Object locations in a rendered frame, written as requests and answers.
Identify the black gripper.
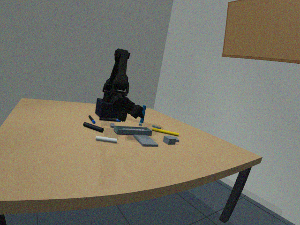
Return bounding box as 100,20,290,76
124,96,144,119

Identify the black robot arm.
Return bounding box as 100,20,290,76
101,49,130,122

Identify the white cylinder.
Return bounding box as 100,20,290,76
96,136,117,143

